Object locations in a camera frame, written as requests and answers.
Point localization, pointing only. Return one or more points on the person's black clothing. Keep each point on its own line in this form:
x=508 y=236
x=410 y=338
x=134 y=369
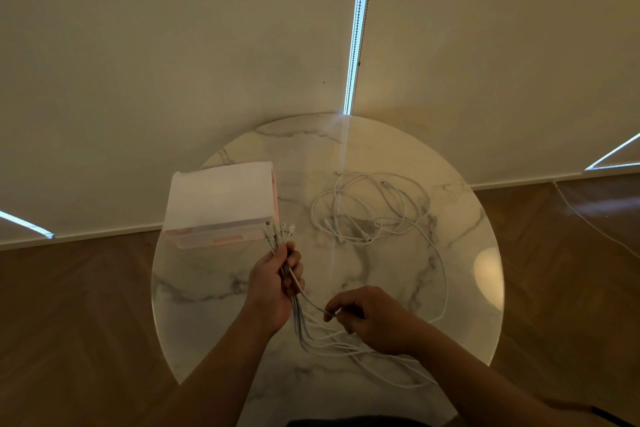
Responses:
x=370 y=422

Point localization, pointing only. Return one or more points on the beige roller blind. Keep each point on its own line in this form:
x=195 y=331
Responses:
x=505 y=56
x=150 y=56

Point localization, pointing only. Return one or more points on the pink white storage box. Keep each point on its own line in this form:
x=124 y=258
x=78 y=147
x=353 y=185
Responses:
x=220 y=191

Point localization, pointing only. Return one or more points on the person's left hand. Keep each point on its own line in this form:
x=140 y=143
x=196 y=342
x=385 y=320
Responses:
x=270 y=291

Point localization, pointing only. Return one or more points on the person's right hand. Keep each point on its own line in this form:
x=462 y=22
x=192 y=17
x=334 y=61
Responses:
x=382 y=321

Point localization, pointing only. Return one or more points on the person's right forearm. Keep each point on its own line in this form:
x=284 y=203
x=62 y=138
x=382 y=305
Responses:
x=490 y=386

